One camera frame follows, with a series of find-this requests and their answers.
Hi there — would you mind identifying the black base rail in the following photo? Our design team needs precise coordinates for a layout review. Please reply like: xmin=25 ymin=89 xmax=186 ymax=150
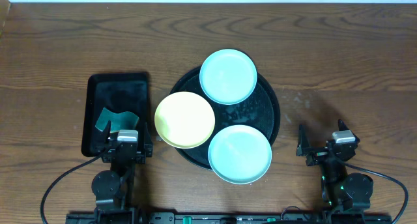
xmin=65 ymin=212 xmax=392 ymax=224

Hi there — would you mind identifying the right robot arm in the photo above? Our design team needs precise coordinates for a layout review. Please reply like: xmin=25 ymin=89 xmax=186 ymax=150
xmin=296 ymin=120 xmax=373 ymax=212

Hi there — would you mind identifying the yellow plate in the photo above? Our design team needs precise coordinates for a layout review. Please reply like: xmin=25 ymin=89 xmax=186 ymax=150
xmin=154 ymin=92 xmax=215 ymax=149

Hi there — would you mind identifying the light green plate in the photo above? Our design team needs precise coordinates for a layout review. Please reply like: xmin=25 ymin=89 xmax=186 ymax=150
xmin=208 ymin=125 xmax=272 ymax=185
xmin=199 ymin=49 xmax=257 ymax=105

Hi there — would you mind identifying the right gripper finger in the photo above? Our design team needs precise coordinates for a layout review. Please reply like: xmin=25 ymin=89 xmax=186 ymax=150
xmin=338 ymin=119 xmax=358 ymax=140
xmin=296 ymin=124 xmax=310 ymax=156

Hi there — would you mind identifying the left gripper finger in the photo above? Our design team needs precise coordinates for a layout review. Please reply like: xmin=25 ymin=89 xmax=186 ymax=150
xmin=144 ymin=123 xmax=152 ymax=149
xmin=94 ymin=120 xmax=111 ymax=152

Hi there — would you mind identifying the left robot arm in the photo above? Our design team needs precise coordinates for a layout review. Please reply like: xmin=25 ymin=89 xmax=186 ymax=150
xmin=91 ymin=122 xmax=153 ymax=223

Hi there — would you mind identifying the green yellow sponge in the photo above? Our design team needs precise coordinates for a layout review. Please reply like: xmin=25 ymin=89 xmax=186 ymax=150
xmin=94 ymin=108 xmax=139 ymax=133

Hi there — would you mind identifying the rectangular black tray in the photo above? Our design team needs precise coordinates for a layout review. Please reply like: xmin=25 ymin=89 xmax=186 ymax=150
xmin=81 ymin=72 xmax=150 ymax=157

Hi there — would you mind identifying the round black tray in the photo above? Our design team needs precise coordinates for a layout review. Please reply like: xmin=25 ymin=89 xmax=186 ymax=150
xmin=171 ymin=66 xmax=281 ymax=170

